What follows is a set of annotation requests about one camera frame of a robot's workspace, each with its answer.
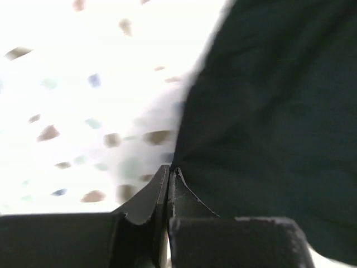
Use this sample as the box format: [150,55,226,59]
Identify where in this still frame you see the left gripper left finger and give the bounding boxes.
[1,165,170,268]

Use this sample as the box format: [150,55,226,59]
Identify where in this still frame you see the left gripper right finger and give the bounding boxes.
[168,169,314,268]

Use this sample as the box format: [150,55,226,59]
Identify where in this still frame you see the black t-shirt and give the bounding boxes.
[172,0,356,266]

